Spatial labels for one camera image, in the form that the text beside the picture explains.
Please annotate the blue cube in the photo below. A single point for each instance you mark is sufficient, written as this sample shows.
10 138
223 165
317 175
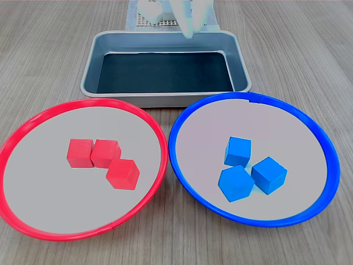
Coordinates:
268 175
237 151
235 183

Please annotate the red cube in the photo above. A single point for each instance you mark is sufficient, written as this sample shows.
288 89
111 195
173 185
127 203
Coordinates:
80 154
104 154
122 175

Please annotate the pale perforated plate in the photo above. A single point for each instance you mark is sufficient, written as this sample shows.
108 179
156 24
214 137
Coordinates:
169 23

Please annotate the black mat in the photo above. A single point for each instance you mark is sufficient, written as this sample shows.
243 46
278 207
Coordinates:
165 74

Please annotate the steel tray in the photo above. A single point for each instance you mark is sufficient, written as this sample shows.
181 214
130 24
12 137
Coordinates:
165 99

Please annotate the blue-rimmed white plate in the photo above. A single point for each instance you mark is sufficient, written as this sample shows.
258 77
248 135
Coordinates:
298 132

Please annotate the red-rimmed white plate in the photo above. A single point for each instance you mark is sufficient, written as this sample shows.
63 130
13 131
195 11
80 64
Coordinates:
41 179

